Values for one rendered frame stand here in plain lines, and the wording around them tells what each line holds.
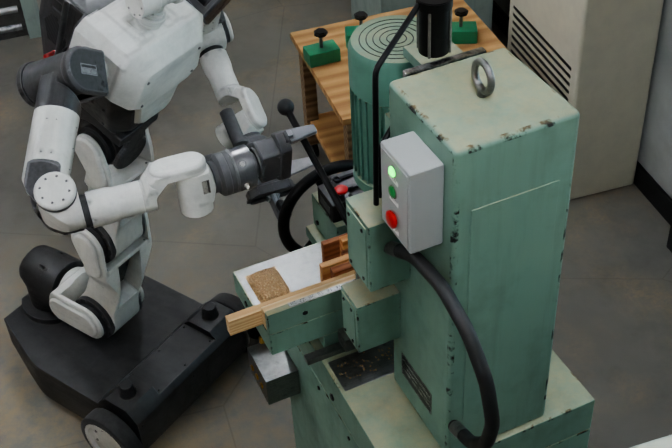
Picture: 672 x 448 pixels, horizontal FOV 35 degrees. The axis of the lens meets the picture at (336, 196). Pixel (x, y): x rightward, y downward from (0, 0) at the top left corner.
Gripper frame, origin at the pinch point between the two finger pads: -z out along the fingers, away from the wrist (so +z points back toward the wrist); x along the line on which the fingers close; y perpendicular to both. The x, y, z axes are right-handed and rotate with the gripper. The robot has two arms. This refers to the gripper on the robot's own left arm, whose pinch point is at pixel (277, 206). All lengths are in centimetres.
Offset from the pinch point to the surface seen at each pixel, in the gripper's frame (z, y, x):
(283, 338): -36.7, 26.7, 20.6
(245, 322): -31, 28, 27
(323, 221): -13.5, 20.9, -0.4
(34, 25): 182, -194, -4
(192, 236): 38, -116, -13
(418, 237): -41, 85, 14
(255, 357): -31.9, -5.8, 17.2
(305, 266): -22.5, 22.5, 8.4
